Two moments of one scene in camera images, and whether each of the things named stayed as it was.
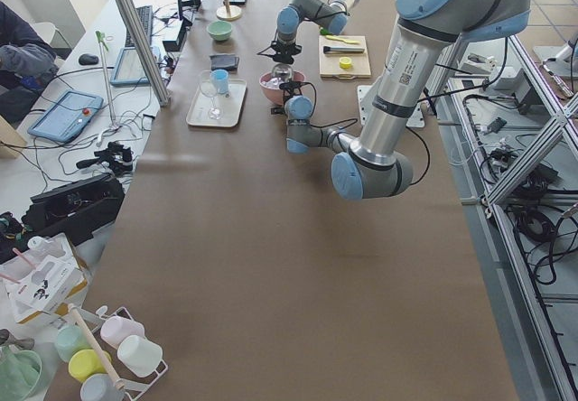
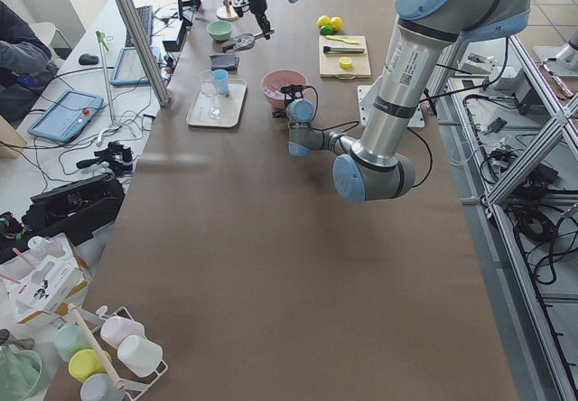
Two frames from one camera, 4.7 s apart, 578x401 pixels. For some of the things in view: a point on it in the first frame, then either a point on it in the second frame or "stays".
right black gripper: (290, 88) stays
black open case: (77, 210) stays
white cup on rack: (140, 355) stays
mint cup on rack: (69, 339) stays
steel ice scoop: (283, 71) → (243, 41)
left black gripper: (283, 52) → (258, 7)
